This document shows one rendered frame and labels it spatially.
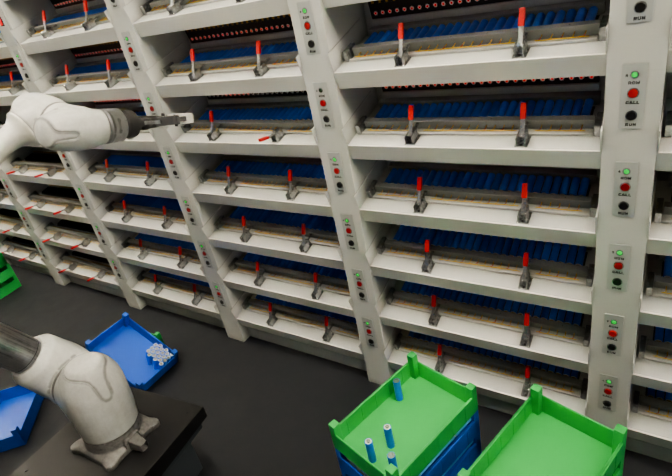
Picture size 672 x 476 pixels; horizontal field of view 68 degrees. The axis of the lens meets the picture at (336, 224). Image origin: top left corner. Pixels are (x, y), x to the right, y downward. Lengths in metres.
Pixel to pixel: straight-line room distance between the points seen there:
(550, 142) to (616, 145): 0.13
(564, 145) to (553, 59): 0.19
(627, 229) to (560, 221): 0.14
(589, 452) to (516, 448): 0.15
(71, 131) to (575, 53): 1.12
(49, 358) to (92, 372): 0.18
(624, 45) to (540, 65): 0.15
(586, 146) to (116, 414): 1.33
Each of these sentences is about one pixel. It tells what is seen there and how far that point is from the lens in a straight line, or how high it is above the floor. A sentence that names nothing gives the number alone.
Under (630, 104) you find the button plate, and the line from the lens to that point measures 1.12.
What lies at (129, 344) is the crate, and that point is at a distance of 2.32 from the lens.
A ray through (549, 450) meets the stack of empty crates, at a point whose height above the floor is 0.32.
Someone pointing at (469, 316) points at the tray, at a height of 0.34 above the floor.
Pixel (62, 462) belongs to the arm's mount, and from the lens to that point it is 1.71.
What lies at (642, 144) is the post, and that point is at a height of 0.91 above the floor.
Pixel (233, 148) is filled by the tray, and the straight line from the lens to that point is 1.63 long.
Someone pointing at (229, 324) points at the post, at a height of 0.08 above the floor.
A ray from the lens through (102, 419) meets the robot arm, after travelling 1.54.
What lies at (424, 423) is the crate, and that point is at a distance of 1.31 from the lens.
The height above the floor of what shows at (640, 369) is 0.32.
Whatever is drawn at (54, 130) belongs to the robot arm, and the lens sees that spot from 1.36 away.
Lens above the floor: 1.33
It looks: 27 degrees down
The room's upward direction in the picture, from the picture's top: 12 degrees counter-clockwise
